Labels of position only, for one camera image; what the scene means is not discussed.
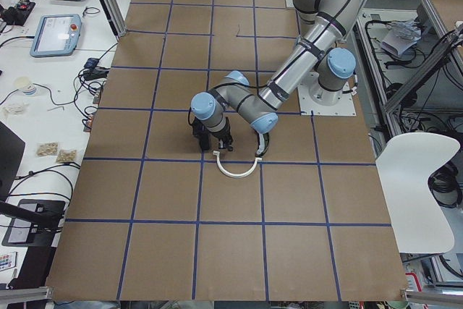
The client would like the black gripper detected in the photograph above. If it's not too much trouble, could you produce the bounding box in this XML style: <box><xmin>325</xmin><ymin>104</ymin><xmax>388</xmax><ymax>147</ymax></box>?
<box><xmin>213</xmin><ymin>117</ymin><xmax>234</xmax><ymax>151</ymax></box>

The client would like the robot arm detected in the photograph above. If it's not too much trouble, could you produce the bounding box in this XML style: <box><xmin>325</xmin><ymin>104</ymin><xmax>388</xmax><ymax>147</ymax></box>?
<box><xmin>190</xmin><ymin>0</ymin><xmax>360</xmax><ymax>155</ymax></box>

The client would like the white curved plastic part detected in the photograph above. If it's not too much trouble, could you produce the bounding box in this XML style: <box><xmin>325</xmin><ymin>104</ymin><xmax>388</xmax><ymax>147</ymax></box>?
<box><xmin>212</xmin><ymin>151</ymin><xmax>263</xmax><ymax>179</ymax></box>

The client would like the small blue device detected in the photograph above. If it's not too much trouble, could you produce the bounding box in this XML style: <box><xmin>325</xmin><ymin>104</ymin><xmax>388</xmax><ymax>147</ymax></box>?
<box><xmin>84</xmin><ymin>57</ymin><xmax>99</xmax><ymax>69</ymax></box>

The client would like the lower teach pendant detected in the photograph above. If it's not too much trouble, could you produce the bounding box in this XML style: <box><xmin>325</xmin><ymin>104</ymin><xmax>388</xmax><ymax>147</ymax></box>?
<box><xmin>30</xmin><ymin>14</ymin><xmax>82</xmax><ymax>58</ymax></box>

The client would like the white chair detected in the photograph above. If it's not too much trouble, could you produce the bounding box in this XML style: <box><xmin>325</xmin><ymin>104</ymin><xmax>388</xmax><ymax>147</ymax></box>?
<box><xmin>376</xmin><ymin>132</ymin><xmax>460</xmax><ymax>254</ymax></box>

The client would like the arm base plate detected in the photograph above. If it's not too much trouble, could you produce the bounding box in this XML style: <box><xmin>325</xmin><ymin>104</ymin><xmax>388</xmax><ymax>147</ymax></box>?
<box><xmin>297</xmin><ymin>72</ymin><xmax>357</xmax><ymax>117</ymax></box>

